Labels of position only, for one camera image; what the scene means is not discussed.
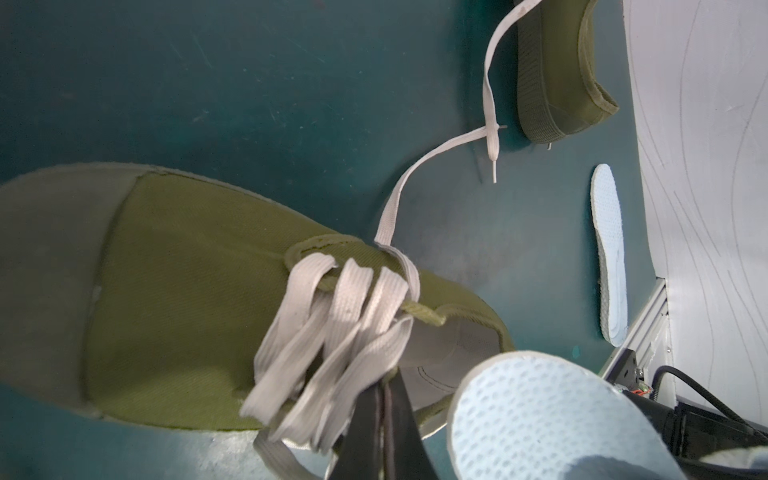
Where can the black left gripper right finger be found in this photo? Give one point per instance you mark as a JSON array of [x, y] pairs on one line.
[[404, 455]]

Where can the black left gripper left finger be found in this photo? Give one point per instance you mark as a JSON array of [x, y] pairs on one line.
[[360, 455]]

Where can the light blue insole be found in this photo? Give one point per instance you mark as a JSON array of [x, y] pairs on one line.
[[528, 415], [607, 222]]

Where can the olive green shoe white laces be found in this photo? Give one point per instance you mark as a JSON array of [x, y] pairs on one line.
[[156, 297]]

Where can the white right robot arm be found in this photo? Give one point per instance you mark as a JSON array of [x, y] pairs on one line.
[[707, 444]]

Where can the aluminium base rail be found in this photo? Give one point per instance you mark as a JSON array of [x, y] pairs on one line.
[[648, 346]]

